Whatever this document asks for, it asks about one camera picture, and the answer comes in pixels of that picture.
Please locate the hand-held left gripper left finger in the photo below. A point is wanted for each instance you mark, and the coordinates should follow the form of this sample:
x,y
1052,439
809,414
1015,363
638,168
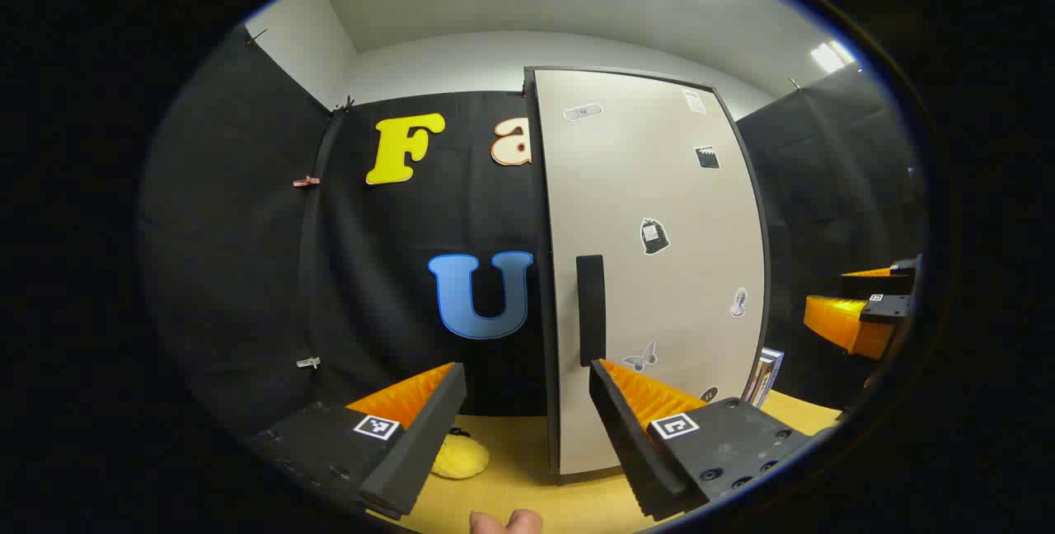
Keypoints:
x,y
420,452

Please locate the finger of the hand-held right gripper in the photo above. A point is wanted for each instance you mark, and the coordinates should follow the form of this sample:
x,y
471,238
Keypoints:
x,y
886,309
882,281

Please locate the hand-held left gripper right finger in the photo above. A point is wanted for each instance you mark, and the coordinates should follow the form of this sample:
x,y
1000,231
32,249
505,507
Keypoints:
x,y
630,443

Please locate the yellow coaster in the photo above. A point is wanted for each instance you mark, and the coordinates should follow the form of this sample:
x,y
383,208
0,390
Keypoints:
x,y
461,460

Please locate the beige cabinet door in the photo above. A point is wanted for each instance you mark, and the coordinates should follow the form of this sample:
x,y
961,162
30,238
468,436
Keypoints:
x,y
626,188

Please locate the dark grey cabinet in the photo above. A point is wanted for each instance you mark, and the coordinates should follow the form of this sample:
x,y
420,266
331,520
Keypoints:
x,y
540,270

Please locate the book with blue spine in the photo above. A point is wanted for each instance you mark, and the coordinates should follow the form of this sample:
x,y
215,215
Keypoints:
x,y
775,365

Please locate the book with pink spine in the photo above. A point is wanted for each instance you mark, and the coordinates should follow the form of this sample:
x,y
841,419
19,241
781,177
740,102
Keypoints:
x,y
752,386

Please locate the book with white spine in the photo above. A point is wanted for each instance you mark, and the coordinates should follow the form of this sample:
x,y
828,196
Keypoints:
x,y
762,377

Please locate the silver cloth clip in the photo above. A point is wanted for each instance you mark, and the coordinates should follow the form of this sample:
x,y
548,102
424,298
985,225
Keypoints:
x,y
307,362

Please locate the ceiling light panel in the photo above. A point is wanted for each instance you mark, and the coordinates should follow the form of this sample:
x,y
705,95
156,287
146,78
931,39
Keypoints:
x,y
832,56

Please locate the black backdrop cloth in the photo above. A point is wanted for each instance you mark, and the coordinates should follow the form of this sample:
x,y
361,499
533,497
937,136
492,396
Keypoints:
x,y
247,229

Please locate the pink cloth clip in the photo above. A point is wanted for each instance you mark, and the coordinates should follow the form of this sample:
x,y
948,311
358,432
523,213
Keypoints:
x,y
307,181

